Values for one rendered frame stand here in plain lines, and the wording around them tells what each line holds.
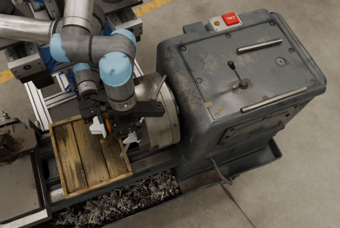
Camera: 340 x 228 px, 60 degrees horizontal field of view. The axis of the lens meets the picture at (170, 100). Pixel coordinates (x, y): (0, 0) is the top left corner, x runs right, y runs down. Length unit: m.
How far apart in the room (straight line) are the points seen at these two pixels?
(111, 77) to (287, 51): 0.84
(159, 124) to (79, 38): 0.46
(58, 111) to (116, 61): 1.64
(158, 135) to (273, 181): 1.47
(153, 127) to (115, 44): 0.43
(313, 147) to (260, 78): 1.54
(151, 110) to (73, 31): 0.30
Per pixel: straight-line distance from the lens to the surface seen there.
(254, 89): 1.18
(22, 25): 1.19
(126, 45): 0.79
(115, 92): 0.74
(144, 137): 1.19
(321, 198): 2.58
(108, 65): 0.71
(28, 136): 1.38
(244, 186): 2.37
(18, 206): 1.36
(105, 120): 1.22
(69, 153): 1.45
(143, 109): 0.86
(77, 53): 0.81
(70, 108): 2.31
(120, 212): 1.66
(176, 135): 1.17
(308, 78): 1.30
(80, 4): 0.87
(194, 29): 1.30
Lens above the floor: 2.22
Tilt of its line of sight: 62 degrees down
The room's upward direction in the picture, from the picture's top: 8 degrees clockwise
